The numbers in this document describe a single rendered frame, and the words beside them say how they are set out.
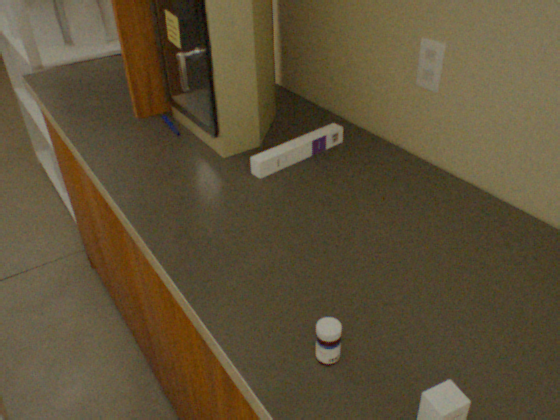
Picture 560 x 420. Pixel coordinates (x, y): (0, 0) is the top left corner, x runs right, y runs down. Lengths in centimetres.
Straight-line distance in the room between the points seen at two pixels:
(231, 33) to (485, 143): 62
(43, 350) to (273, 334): 155
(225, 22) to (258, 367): 76
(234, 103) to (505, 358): 82
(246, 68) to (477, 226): 63
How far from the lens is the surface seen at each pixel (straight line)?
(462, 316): 90
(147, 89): 158
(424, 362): 82
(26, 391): 217
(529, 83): 114
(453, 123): 127
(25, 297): 255
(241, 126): 131
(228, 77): 125
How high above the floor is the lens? 156
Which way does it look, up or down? 34 degrees down
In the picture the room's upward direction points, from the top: 2 degrees counter-clockwise
